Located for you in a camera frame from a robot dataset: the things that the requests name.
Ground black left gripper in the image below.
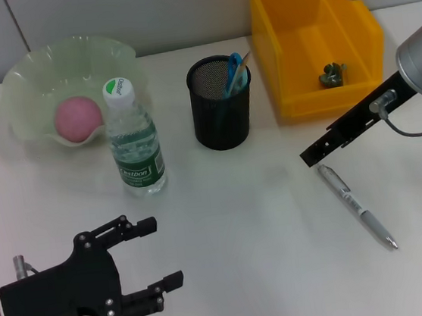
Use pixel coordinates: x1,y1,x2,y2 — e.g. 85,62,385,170
0,208,189,316

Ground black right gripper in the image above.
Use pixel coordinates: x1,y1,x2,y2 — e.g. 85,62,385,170
290,68,422,168

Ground silver ballpoint pen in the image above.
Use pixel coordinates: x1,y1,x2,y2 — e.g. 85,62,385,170
314,156,400,258

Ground clear plastic ruler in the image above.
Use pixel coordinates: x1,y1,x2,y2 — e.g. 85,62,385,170
235,50,256,87

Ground blue scissors with sheath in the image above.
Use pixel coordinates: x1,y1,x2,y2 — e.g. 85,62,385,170
217,51,249,99

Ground clear water bottle green label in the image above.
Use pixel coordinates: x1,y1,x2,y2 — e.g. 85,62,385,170
101,74,170,200

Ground pink peach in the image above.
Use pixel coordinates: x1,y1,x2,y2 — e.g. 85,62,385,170
51,94,106,145

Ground black mesh pen holder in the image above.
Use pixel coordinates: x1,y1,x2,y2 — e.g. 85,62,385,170
183,51,259,154

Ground yellow plastic bin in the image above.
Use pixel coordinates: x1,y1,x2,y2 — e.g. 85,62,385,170
245,0,393,124

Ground pale green wavy glass bowl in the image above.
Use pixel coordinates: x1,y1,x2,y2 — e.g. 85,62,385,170
0,27,156,155

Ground right arm cable with connector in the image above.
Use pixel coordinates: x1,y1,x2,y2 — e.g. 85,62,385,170
367,86,422,143

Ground arm cable with connector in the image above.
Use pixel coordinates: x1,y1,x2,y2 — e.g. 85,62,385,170
367,86,422,143
12,252,42,280

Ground left arm cable with connector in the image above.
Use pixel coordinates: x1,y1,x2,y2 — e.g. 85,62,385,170
12,252,42,280

